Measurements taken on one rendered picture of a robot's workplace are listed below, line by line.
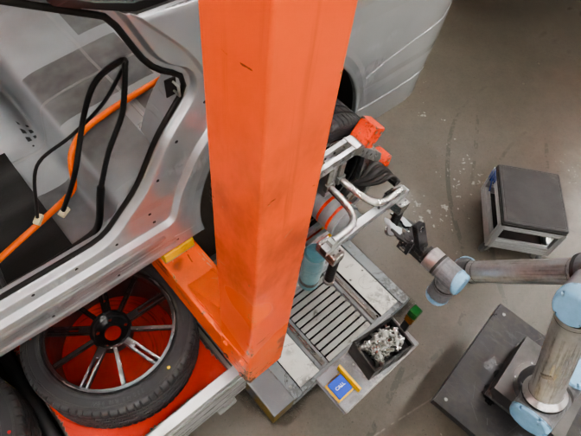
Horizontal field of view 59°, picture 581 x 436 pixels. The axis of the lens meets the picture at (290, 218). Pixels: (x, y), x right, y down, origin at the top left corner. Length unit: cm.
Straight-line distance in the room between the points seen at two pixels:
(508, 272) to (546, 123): 219
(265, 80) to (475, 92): 334
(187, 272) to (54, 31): 114
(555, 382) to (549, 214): 125
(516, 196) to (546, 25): 224
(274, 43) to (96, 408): 162
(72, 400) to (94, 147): 90
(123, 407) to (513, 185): 220
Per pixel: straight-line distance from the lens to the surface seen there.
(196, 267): 201
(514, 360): 244
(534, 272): 190
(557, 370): 191
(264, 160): 84
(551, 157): 381
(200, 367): 229
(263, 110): 76
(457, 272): 195
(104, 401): 206
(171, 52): 139
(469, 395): 242
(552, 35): 486
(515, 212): 292
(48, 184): 219
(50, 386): 213
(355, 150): 181
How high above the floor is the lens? 245
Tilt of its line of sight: 56 degrees down
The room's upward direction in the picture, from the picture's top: 9 degrees clockwise
